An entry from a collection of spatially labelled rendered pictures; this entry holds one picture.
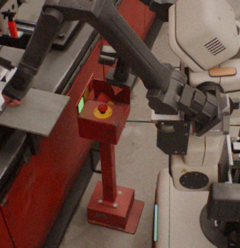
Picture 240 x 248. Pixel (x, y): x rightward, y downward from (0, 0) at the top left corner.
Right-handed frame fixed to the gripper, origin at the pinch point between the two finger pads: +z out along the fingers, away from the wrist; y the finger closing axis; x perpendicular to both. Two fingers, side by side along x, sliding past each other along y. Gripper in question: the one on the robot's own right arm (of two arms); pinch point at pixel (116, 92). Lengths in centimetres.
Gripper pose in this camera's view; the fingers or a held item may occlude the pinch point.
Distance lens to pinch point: 186.8
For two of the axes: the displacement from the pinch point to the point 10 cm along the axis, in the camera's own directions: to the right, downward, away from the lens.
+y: -9.4, -3.4, 0.4
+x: -2.8, 7.1, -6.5
